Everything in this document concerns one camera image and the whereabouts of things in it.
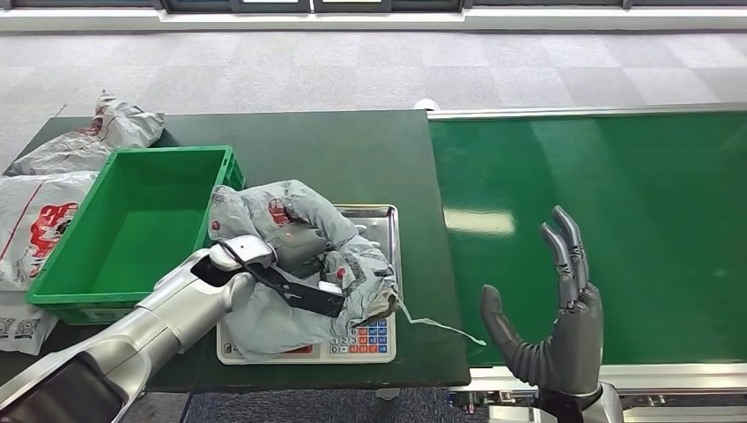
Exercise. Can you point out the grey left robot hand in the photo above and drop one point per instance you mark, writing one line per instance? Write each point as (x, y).
(297, 248)

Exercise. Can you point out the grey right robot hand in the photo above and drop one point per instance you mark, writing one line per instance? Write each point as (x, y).
(575, 344)

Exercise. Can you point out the grey mailer package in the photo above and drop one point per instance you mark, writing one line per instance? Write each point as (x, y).
(274, 327)
(111, 131)

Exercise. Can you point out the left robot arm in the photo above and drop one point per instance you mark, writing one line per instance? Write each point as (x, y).
(157, 315)

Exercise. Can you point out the green conveyor belt machine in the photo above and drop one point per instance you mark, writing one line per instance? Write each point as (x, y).
(642, 192)

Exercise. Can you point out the grey tied mailer package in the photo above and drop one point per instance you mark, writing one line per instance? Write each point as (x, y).
(111, 131)

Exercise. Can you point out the white package with red print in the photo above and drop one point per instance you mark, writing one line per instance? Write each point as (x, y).
(29, 233)

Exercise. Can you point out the white package with QR labels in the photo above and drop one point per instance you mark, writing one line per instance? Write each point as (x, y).
(23, 327)

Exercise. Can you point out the white electronic weighing scale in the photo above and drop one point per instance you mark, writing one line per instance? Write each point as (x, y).
(382, 233)

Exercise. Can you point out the dark green table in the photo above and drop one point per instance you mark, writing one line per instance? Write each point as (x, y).
(338, 152)

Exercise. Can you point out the green plastic crate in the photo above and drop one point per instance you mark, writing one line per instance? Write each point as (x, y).
(140, 227)

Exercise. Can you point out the white round knob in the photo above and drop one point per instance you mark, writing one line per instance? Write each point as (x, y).
(426, 104)

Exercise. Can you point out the white window ledge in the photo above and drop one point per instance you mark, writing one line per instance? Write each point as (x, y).
(408, 20)

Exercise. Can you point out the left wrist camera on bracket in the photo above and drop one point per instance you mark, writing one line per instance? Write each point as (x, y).
(303, 298)

